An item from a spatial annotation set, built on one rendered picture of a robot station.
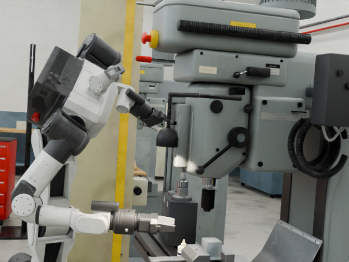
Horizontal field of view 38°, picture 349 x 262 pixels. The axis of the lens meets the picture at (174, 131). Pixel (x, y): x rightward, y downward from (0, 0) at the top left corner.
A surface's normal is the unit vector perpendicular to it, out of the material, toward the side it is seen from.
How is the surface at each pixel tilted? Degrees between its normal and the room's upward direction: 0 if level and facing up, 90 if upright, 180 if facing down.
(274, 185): 90
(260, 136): 90
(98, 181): 90
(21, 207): 80
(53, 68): 57
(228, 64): 90
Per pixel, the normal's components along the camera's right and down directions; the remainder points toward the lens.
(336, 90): 0.27, 0.07
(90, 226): 0.00, 0.18
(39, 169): 0.04, -0.12
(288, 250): -0.83, -0.49
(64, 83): 0.51, -0.47
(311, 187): -0.96, -0.05
